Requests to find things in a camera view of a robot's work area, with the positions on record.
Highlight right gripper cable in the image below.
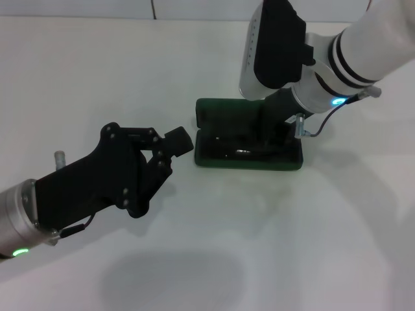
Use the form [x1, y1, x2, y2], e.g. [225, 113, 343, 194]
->
[306, 86, 382, 139]

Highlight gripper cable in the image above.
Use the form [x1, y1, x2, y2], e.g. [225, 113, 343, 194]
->
[48, 213, 98, 242]
[306, 86, 382, 139]

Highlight silver angled cable plug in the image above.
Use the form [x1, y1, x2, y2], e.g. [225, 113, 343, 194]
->
[54, 150, 67, 171]
[292, 113, 311, 139]

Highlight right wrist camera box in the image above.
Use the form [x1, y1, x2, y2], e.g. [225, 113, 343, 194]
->
[239, 0, 317, 100]

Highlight green glasses case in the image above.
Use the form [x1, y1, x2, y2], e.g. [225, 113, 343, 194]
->
[193, 97, 304, 172]

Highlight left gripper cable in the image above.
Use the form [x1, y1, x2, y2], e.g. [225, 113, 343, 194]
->
[48, 213, 98, 242]

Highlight black thin-framed glasses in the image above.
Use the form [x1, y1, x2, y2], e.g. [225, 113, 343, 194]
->
[210, 135, 292, 160]

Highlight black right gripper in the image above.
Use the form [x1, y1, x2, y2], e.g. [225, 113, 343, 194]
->
[259, 87, 307, 144]

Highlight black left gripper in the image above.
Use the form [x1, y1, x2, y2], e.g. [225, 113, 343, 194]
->
[34, 122, 195, 219]

